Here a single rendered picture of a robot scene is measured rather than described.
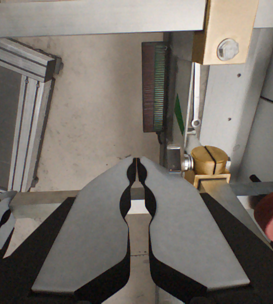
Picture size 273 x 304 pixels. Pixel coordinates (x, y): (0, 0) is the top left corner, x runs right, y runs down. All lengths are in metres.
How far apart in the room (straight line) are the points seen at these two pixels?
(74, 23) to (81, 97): 0.91
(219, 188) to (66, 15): 0.27
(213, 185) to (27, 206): 0.28
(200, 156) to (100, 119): 0.93
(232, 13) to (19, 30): 0.22
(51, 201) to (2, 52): 0.75
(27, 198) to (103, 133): 0.89
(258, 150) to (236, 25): 0.36
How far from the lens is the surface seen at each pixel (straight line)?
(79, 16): 0.26
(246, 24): 0.27
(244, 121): 0.57
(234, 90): 0.53
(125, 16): 0.25
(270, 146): 0.53
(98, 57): 1.10
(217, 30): 0.26
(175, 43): 0.39
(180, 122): 0.35
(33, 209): 0.35
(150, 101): 0.40
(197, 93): 0.41
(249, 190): 0.36
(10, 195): 0.38
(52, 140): 1.30
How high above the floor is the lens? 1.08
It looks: 60 degrees down
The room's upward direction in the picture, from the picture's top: 177 degrees clockwise
